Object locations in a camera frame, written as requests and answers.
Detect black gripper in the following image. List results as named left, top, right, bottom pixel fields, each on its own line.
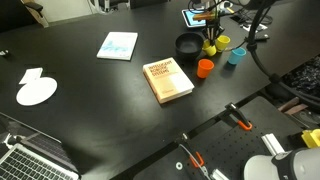
left=202, top=20, right=224, bottom=46

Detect yellow plastic cup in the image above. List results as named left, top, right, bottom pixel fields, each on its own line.
left=215, top=35, right=231, bottom=52

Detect blue plastic cup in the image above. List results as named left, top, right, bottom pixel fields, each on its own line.
left=228, top=47, right=246, bottom=65

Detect orange plastic cup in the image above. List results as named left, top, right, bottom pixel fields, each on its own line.
left=197, top=59, right=214, bottom=78

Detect yellow-green plastic cup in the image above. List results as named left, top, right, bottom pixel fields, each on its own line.
left=202, top=39, right=217, bottom=57

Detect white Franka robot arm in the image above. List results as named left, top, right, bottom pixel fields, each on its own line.
left=243, top=129, right=320, bottom=180

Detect stacked black bowls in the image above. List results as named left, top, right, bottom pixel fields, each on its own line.
left=175, top=33, right=204, bottom=59

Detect black device on table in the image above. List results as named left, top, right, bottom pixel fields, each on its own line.
left=245, top=34, right=270, bottom=42

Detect orange textbook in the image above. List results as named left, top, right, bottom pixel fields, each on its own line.
left=143, top=57, right=194, bottom=104

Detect orange black clamp far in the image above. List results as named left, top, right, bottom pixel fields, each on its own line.
left=225, top=103, right=252, bottom=131

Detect orange black clamp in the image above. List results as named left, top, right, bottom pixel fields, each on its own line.
left=176, top=132, right=211, bottom=180
left=225, top=103, right=252, bottom=131

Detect light blue white book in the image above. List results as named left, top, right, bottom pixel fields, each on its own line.
left=96, top=32, right=138, bottom=61

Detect black perforated mounting board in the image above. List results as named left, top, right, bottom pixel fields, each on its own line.
left=134, top=96, right=301, bottom=180

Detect orange black clamp near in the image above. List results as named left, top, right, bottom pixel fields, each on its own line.
left=176, top=132, right=211, bottom=180

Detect yellow plastic block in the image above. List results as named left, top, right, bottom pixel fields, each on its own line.
left=301, top=129, right=320, bottom=148

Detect white paper napkin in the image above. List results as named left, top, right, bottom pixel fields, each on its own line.
left=20, top=68, right=43, bottom=84

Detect white round paper plate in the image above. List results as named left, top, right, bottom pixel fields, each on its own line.
left=16, top=77, right=58, bottom=106

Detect silver laptop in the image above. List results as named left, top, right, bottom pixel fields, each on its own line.
left=0, top=113, right=81, bottom=180

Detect tablet with white frame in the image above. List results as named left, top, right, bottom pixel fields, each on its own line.
left=182, top=9, right=206, bottom=28

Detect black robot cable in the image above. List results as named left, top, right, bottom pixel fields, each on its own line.
left=246, top=0, right=320, bottom=108

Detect silver aluminium bracket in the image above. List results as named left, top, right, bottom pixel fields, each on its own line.
left=261, top=133, right=285, bottom=156

